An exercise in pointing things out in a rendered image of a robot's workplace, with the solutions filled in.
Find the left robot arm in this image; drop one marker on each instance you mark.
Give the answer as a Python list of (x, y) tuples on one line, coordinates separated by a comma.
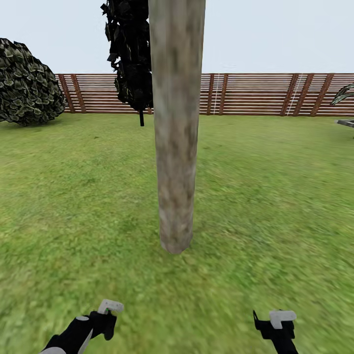
[(76, 337)]

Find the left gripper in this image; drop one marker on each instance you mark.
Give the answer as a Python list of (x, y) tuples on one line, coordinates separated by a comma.
[(107, 322)]

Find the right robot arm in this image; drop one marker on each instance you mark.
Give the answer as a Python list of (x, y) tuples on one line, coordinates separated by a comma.
[(279, 330)]

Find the tree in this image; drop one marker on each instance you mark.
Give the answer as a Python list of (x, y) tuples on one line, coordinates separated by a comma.
[(128, 31), (176, 30)]

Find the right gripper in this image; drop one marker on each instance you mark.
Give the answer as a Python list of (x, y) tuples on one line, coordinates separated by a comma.
[(276, 335)]

